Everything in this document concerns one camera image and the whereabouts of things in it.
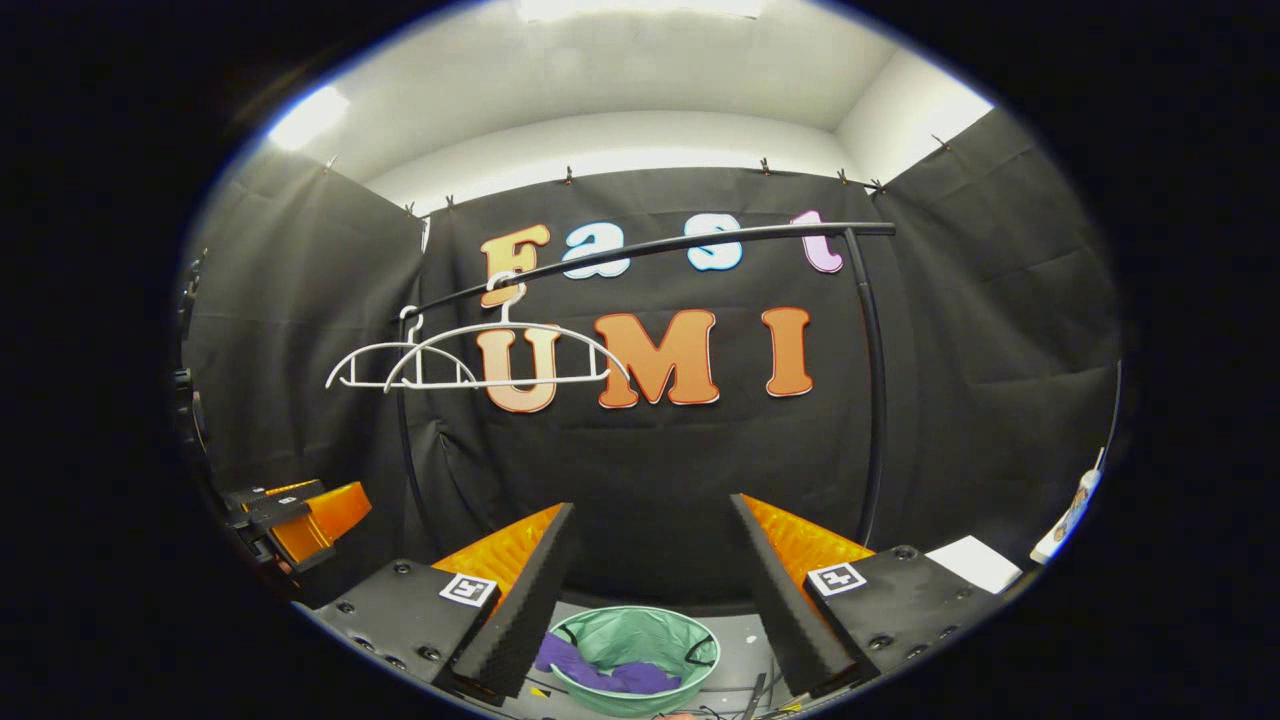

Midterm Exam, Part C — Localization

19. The black floor cable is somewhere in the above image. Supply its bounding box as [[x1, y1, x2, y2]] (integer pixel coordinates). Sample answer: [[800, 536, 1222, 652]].
[[738, 670, 793, 720]]

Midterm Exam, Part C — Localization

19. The white plastic bottle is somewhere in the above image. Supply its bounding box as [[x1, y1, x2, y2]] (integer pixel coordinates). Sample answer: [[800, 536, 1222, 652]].
[[1030, 447, 1106, 566]]

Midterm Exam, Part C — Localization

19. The black metal clothes rack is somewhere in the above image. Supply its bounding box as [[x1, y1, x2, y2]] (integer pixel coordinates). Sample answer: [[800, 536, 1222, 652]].
[[395, 222, 896, 549]]

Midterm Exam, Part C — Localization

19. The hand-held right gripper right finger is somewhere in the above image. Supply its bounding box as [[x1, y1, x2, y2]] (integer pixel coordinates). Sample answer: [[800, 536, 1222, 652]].
[[728, 493, 986, 701]]

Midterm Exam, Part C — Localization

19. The green laundry hamper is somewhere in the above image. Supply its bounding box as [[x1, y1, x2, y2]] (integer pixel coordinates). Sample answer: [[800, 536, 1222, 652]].
[[547, 606, 721, 718]]

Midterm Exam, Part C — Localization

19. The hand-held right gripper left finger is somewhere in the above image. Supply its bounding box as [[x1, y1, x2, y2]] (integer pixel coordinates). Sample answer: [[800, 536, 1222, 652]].
[[313, 502, 578, 706]]

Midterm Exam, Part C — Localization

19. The purple corduroy jacket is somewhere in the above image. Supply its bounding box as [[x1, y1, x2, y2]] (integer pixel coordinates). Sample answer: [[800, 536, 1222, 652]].
[[533, 632, 683, 696]]

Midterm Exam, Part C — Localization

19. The ceiling light panel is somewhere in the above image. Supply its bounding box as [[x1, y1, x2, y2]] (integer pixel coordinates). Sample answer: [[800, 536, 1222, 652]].
[[265, 85, 353, 153], [515, 0, 766, 21]]

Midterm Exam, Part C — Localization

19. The black backdrop cloth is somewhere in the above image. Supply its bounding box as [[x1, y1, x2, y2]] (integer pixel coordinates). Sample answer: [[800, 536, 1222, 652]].
[[180, 108, 1121, 606]]

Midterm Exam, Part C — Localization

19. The white plastic clothes hanger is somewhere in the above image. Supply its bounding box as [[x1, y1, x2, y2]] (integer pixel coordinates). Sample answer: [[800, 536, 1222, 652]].
[[383, 272, 633, 393], [325, 305, 481, 391]]

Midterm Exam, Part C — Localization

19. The white paper sheet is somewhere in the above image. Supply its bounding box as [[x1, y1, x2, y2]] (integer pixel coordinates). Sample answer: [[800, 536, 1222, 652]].
[[925, 535, 1023, 596]]

